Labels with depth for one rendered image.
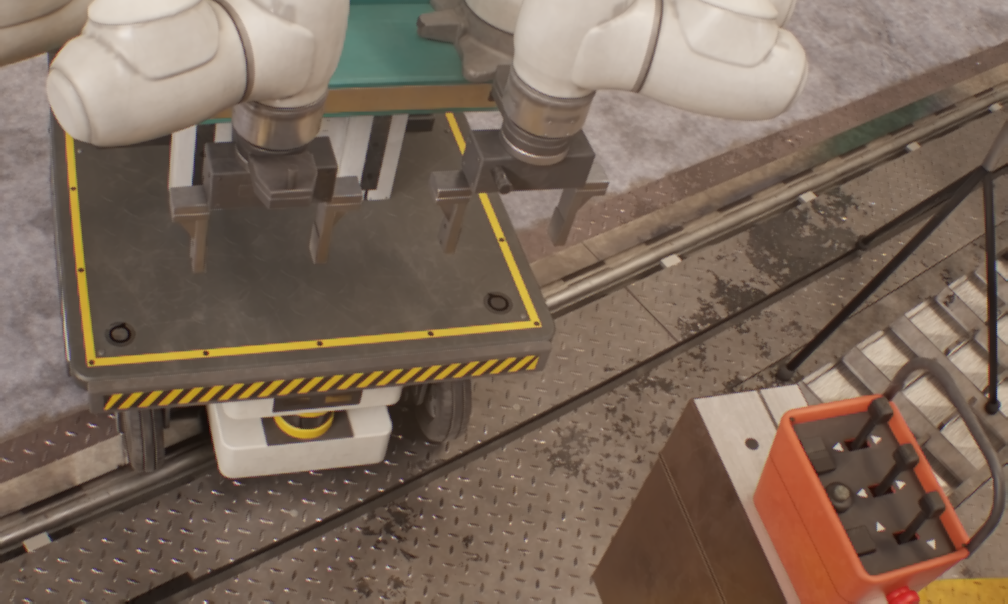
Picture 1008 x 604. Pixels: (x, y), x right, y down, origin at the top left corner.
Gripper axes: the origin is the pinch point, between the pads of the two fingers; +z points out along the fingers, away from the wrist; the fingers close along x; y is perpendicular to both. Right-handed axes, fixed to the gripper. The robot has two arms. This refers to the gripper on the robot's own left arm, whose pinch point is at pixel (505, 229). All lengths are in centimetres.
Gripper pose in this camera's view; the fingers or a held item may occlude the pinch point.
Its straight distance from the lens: 144.4
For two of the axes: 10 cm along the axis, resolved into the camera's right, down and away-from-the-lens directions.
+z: -2.2, 6.9, 6.9
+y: 3.0, 7.2, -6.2
